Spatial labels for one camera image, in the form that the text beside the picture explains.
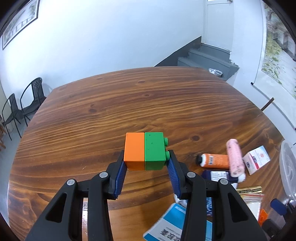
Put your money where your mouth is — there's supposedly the black metal chair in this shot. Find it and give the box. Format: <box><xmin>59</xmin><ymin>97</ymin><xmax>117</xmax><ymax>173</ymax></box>
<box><xmin>20</xmin><ymin>77</ymin><xmax>46</xmax><ymax>125</ymax></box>
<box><xmin>1</xmin><ymin>93</ymin><xmax>23</xmax><ymax>140</ymax></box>

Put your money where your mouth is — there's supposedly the blue white medicine box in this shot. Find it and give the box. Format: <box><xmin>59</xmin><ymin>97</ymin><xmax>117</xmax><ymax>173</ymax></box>
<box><xmin>142</xmin><ymin>203</ymin><xmax>213</xmax><ymax>241</ymax></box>

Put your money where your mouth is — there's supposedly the gold patterned box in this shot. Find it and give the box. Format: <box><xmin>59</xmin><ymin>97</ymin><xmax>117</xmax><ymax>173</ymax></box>
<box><xmin>236</xmin><ymin>186</ymin><xmax>262</xmax><ymax>195</ymax></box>

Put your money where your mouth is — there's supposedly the hanging scroll painting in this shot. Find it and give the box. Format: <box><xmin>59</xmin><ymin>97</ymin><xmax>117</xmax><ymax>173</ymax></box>
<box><xmin>250</xmin><ymin>2</ymin><xmax>296</xmax><ymax>100</ymax></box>

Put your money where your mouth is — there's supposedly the pink hair roller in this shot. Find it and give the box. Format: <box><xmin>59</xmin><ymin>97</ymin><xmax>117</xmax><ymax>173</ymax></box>
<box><xmin>226</xmin><ymin>138</ymin><xmax>245</xmax><ymax>177</ymax></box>

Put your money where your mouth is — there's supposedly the dark blue white-capped tube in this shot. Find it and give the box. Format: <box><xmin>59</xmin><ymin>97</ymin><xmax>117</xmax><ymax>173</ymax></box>
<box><xmin>202</xmin><ymin>170</ymin><xmax>246</xmax><ymax>184</ymax></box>

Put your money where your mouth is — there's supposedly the orange toy brick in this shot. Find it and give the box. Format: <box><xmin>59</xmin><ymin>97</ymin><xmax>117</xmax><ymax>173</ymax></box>
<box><xmin>258</xmin><ymin>208</ymin><xmax>268</xmax><ymax>226</ymax></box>

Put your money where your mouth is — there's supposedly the orange cream tube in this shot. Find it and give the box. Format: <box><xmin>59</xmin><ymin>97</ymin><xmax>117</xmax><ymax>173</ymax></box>
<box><xmin>196</xmin><ymin>153</ymin><xmax>229</xmax><ymax>169</ymax></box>

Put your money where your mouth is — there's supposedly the grey staircase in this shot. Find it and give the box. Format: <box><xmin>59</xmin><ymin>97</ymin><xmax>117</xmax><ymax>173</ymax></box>
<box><xmin>156</xmin><ymin>37</ymin><xmax>239</xmax><ymax>81</ymax></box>

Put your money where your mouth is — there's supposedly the white red medicine box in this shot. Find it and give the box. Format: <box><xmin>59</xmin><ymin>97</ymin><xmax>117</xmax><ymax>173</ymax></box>
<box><xmin>243</xmin><ymin>146</ymin><xmax>270</xmax><ymax>175</ymax></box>

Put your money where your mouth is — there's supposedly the clear plastic bin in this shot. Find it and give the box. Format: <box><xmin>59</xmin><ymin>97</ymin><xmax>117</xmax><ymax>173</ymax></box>
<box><xmin>279</xmin><ymin>140</ymin><xmax>296</xmax><ymax>200</ymax></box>

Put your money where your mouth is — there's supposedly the blue patterned packet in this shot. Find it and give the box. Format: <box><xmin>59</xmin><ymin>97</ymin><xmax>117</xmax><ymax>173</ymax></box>
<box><xmin>206</xmin><ymin>197</ymin><xmax>213</xmax><ymax>216</ymax></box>

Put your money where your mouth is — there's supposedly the orange brick joined to green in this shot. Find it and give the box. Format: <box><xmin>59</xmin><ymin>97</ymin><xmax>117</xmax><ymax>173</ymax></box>
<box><xmin>123</xmin><ymin>133</ymin><xmax>145</xmax><ymax>171</ymax></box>

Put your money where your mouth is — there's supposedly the framed landscape painting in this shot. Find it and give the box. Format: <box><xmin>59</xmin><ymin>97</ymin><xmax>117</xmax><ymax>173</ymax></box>
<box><xmin>2</xmin><ymin>0</ymin><xmax>40</xmax><ymax>50</ymax></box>

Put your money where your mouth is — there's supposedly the green toy brick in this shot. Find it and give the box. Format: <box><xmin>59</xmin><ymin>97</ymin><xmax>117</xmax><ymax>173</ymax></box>
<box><xmin>144</xmin><ymin>132</ymin><xmax>170</xmax><ymax>171</ymax></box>

